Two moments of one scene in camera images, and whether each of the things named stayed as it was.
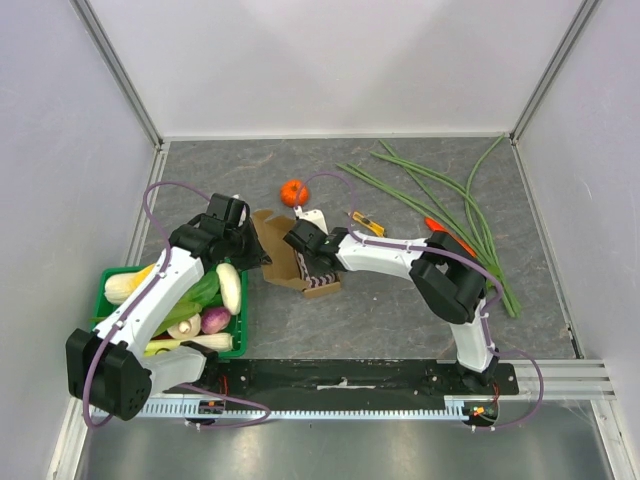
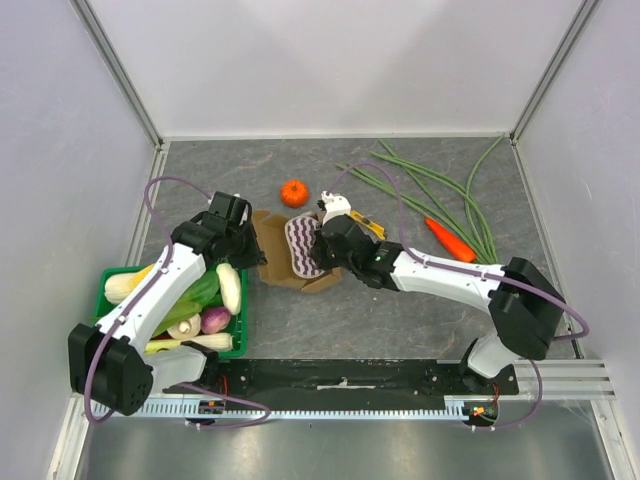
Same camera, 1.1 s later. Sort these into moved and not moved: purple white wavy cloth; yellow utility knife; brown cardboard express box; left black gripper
Moved: purple white wavy cloth
Not moved: yellow utility knife; left black gripper; brown cardboard express box
